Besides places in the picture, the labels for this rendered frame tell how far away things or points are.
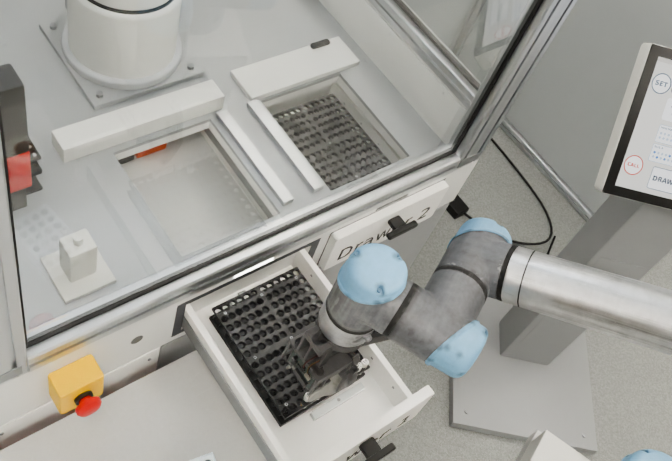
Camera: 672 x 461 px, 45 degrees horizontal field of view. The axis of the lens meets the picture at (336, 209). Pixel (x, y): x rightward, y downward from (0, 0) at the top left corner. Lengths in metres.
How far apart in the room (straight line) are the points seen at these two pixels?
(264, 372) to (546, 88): 1.94
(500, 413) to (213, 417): 1.22
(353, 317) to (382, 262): 0.08
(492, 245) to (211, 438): 0.63
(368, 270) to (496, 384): 1.59
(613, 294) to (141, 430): 0.80
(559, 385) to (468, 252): 1.59
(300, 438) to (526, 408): 1.25
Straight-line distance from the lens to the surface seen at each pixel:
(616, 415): 2.71
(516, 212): 2.95
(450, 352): 0.97
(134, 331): 1.33
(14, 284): 1.04
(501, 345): 2.55
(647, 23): 2.72
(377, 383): 1.45
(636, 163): 1.76
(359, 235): 1.51
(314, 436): 1.38
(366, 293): 0.94
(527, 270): 1.03
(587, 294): 1.02
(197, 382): 1.46
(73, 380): 1.29
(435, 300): 0.98
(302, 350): 1.12
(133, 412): 1.44
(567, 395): 2.61
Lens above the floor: 2.10
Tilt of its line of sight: 51 degrees down
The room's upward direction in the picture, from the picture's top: 23 degrees clockwise
